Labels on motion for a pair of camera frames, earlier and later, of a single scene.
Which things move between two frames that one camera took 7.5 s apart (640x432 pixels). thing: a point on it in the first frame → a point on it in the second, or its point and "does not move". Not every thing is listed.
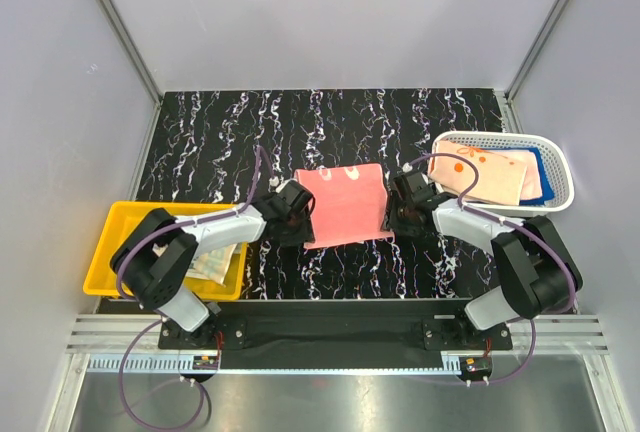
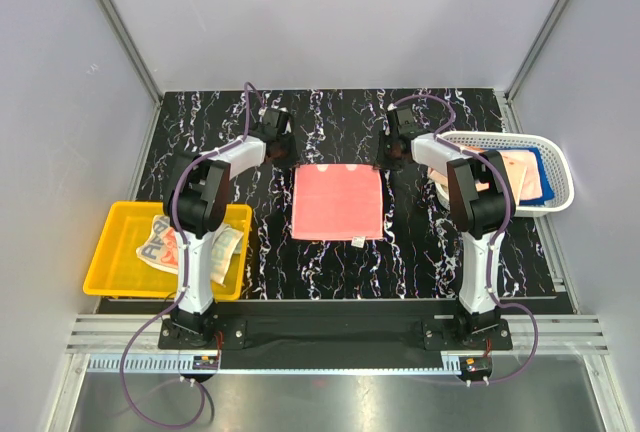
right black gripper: (394, 223) → (383, 161)
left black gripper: (303, 236) → (293, 159)
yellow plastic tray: (120, 217) does not move
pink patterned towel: (350, 203) does not move
